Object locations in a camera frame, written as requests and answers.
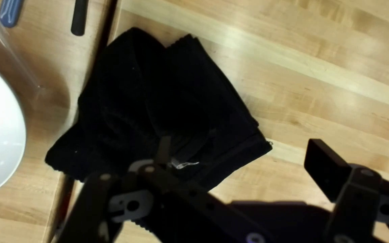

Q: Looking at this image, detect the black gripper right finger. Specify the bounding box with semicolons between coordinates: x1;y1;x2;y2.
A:
302;137;389;243

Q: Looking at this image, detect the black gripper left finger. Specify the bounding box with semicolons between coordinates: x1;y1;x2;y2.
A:
57;133;192;243

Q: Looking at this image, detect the black cloth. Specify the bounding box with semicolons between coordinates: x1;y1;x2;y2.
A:
44;25;274;191

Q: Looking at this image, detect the black plastic fork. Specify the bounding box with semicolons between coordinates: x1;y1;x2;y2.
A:
70;0;90;37

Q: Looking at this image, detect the blue plastic fork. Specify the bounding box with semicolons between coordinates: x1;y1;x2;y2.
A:
0;0;26;28

